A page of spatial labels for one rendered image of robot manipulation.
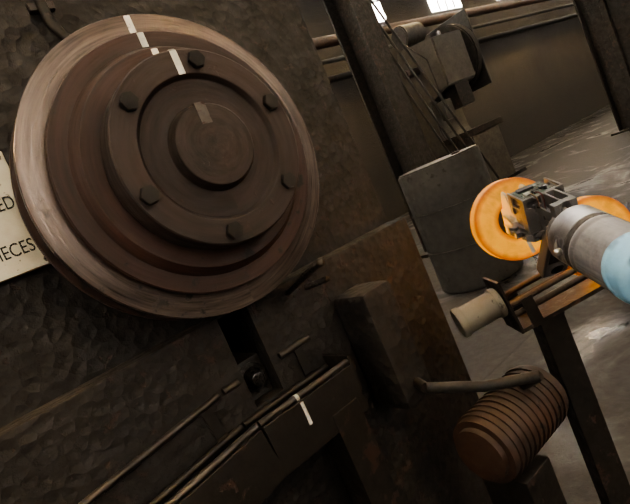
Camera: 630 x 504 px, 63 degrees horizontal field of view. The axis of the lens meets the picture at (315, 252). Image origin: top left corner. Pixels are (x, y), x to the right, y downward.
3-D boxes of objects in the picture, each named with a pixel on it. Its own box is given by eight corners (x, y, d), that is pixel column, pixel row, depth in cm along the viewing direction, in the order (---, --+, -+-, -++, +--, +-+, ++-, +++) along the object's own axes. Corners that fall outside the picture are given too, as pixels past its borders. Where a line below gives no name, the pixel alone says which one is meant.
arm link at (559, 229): (626, 256, 74) (565, 283, 74) (604, 245, 78) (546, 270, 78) (617, 201, 70) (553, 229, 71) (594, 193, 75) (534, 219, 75)
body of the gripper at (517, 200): (544, 175, 86) (590, 192, 75) (554, 220, 89) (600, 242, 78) (502, 193, 86) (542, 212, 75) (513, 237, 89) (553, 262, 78)
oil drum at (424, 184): (426, 297, 369) (378, 183, 360) (471, 265, 403) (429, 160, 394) (495, 290, 321) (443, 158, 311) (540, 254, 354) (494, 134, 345)
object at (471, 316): (460, 333, 100) (446, 307, 100) (500, 311, 100) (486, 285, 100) (470, 341, 94) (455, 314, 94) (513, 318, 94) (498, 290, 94)
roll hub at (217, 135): (155, 281, 68) (62, 83, 65) (309, 211, 84) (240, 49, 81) (169, 277, 64) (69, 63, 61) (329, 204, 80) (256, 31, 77)
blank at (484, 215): (454, 204, 97) (459, 203, 94) (525, 163, 97) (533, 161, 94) (492, 274, 98) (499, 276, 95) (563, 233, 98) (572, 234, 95)
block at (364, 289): (373, 407, 103) (327, 299, 100) (399, 386, 107) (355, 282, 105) (411, 412, 94) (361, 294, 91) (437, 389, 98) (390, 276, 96)
